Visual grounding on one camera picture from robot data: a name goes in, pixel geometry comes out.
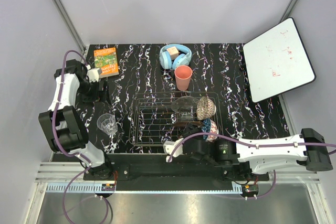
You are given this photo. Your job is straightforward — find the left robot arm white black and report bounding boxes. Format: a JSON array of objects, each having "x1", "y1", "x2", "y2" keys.
[{"x1": 38, "y1": 60, "x2": 113, "y2": 180}]

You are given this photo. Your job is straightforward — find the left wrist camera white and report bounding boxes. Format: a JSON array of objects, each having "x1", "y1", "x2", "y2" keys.
[{"x1": 86, "y1": 65, "x2": 102, "y2": 82}]

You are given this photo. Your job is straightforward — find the white board black frame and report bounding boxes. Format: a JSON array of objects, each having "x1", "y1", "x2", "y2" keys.
[{"x1": 243, "y1": 17, "x2": 316, "y2": 103}]

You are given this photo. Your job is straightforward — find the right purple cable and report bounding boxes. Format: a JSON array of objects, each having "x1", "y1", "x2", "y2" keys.
[{"x1": 166, "y1": 132, "x2": 336, "y2": 200}]

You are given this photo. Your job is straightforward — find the blue patterned bowl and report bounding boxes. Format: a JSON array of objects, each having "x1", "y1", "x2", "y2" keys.
[{"x1": 201, "y1": 118, "x2": 219, "y2": 142}]

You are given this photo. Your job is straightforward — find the brown patterned ceramic bowl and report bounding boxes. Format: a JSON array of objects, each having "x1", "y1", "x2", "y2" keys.
[{"x1": 196, "y1": 97, "x2": 217, "y2": 121}]

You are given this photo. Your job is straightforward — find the purple cable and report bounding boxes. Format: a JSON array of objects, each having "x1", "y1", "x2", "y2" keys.
[
  {"x1": 51, "y1": 50, "x2": 113, "y2": 222},
  {"x1": 166, "y1": 132, "x2": 336, "y2": 200}
]

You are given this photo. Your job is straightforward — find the orange green book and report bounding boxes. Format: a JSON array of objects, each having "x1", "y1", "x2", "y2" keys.
[{"x1": 94, "y1": 47, "x2": 119, "y2": 78}]

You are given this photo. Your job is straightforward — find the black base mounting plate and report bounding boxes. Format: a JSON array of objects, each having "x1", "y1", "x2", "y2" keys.
[{"x1": 83, "y1": 154, "x2": 269, "y2": 192}]

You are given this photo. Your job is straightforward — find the wire dish rack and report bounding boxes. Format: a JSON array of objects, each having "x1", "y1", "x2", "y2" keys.
[{"x1": 129, "y1": 91, "x2": 223, "y2": 147}]

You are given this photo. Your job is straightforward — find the clear drinking glass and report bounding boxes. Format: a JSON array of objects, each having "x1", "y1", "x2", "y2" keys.
[{"x1": 97, "y1": 113, "x2": 118, "y2": 135}]

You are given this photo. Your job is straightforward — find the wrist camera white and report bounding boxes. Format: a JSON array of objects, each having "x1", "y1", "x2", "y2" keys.
[
  {"x1": 86, "y1": 65, "x2": 102, "y2": 82},
  {"x1": 163, "y1": 138, "x2": 183, "y2": 163}
]

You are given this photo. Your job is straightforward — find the red floral lacquer bowl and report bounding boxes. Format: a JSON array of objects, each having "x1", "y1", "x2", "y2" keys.
[{"x1": 172, "y1": 121, "x2": 203, "y2": 127}]

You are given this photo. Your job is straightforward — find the pink plastic cup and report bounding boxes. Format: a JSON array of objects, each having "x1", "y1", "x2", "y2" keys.
[{"x1": 174, "y1": 65, "x2": 193, "y2": 91}]

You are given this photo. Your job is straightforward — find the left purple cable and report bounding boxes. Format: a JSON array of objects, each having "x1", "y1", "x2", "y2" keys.
[{"x1": 51, "y1": 50, "x2": 113, "y2": 222}]

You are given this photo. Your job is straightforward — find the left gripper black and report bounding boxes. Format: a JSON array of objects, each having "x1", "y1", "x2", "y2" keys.
[{"x1": 77, "y1": 79, "x2": 110, "y2": 107}]

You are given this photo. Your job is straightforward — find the light blue headphones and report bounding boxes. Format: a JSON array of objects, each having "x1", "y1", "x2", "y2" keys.
[{"x1": 159, "y1": 44, "x2": 192, "y2": 70}]

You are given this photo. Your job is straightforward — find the clear glass plate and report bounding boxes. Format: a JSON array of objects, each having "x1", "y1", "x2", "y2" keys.
[{"x1": 171, "y1": 96, "x2": 199, "y2": 115}]

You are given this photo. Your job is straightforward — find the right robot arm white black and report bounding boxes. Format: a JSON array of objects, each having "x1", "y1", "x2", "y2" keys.
[{"x1": 176, "y1": 128, "x2": 335, "y2": 180}]

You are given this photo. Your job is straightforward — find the small pink cube box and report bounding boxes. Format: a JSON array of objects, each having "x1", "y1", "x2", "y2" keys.
[{"x1": 166, "y1": 46, "x2": 179, "y2": 60}]

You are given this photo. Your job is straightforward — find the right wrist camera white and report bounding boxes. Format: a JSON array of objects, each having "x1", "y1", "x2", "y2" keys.
[{"x1": 163, "y1": 138, "x2": 183, "y2": 163}]

